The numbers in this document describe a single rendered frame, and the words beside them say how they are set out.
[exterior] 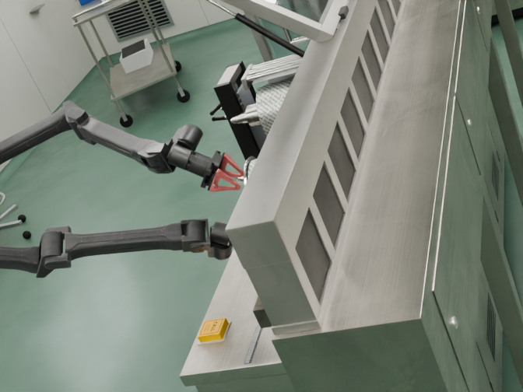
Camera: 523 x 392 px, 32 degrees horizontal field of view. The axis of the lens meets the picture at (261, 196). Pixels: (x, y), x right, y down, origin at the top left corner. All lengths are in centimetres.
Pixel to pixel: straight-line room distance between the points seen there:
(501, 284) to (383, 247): 104
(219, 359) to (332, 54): 96
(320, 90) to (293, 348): 51
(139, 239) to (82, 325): 240
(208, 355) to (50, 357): 229
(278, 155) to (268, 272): 22
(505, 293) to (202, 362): 86
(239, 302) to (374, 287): 116
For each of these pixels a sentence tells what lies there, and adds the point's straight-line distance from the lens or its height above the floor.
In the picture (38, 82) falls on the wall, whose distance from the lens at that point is 797.
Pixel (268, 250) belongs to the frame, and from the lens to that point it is 137.
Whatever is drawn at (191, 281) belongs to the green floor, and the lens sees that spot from 464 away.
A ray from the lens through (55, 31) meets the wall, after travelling 842.
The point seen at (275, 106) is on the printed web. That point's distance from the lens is 248.
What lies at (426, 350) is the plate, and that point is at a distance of 144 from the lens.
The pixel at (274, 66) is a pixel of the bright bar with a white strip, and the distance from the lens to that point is 253.
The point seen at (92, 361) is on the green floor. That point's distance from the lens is 447.
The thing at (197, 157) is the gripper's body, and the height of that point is 137.
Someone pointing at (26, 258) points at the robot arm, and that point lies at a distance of 249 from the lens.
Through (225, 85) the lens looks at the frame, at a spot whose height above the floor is 144.
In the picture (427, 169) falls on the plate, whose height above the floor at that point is 144.
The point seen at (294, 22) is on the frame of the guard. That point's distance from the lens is 194.
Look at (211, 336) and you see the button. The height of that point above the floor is 92.
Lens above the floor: 228
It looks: 26 degrees down
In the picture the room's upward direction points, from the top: 24 degrees counter-clockwise
